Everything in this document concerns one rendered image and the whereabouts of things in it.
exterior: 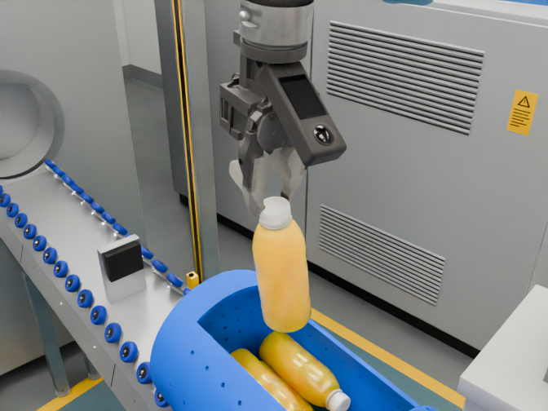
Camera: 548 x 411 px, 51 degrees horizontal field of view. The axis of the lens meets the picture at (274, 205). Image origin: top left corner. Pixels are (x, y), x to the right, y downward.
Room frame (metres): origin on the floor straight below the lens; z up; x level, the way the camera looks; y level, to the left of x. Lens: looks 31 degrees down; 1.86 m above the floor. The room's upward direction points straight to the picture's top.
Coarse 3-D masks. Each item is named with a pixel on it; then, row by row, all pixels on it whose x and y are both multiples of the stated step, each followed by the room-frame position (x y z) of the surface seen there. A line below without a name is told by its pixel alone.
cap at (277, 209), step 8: (264, 200) 0.61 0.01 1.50; (272, 200) 0.61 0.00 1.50; (280, 200) 0.61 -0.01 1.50; (272, 208) 0.59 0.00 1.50; (280, 208) 0.59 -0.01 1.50; (288, 208) 0.59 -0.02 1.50; (264, 216) 0.58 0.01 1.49; (272, 216) 0.58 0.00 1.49; (280, 216) 0.58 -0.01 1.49; (288, 216) 0.59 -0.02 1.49; (272, 224) 0.58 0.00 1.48; (280, 224) 0.58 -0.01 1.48
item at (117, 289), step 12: (120, 240) 1.13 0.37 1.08; (132, 240) 1.13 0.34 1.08; (108, 252) 1.08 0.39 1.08; (120, 252) 1.09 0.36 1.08; (132, 252) 1.10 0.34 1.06; (108, 264) 1.06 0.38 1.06; (120, 264) 1.08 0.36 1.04; (132, 264) 1.10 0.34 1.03; (108, 276) 1.07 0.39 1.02; (120, 276) 1.08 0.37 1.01; (132, 276) 1.11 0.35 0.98; (144, 276) 1.13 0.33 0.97; (108, 288) 1.07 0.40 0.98; (120, 288) 1.09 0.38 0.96; (132, 288) 1.11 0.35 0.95; (144, 288) 1.13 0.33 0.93; (108, 300) 1.08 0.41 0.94
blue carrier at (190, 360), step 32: (224, 288) 0.76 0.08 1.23; (256, 288) 0.78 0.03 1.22; (192, 320) 0.70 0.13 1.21; (224, 320) 0.80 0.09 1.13; (256, 320) 0.84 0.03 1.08; (160, 352) 0.69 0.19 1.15; (192, 352) 0.66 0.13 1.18; (224, 352) 0.63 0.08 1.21; (256, 352) 0.84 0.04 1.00; (320, 352) 0.77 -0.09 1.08; (352, 352) 0.71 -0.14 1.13; (160, 384) 0.67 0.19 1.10; (192, 384) 0.62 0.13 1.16; (256, 384) 0.57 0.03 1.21; (352, 384) 0.70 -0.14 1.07; (384, 384) 0.65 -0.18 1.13
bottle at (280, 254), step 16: (288, 224) 0.58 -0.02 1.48; (256, 240) 0.59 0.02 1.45; (272, 240) 0.57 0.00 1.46; (288, 240) 0.58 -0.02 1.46; (304, 240) 0.60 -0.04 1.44; (256, 256) 0.58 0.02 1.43; (272, 256) 0.57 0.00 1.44; (288, 256) 0.57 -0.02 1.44; (304, 256) 0.59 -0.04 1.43; (256, 272) 0.59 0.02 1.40; (272, 272) 0.57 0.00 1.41; (288, 272) 0.57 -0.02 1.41; (304, 272) 0.59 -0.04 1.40; (272, 288) 0.57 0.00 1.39; (288, 288) 0.57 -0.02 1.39; (304, 288) 0.59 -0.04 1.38; (272, 304) 0.58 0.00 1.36; (288, 304) 0.57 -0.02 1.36; (304, 304) 0.59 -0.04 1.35; (272, 320) 0.58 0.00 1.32; (288, 320) 0.58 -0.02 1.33; (304, 320) 0.59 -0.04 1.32
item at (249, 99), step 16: (240, 48) 0.60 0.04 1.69; (256, 48) 0.57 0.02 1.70; (304, 48) 0.59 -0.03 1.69; (240, 64) 0.62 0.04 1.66; (256, 64) 0.60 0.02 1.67; (240, 80) 0.62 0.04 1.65; (256, 80) 0.60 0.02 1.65; (224, 96) 0.62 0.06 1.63; (240, 96) 0.60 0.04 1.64; (256, 96) 0.60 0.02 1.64; (224, 112) 0.62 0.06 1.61; (240, 112) 0.60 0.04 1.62; (256, 112) 0.57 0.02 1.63; (272, 112) 0.57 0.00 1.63; (224, 128) 0.62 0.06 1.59; (240, 128) 0.60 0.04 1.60; (256, 128) 0.58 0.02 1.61; (272, 128) 0.57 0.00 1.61; (272, 144) 0.58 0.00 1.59; (288, 144) 0.59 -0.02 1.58
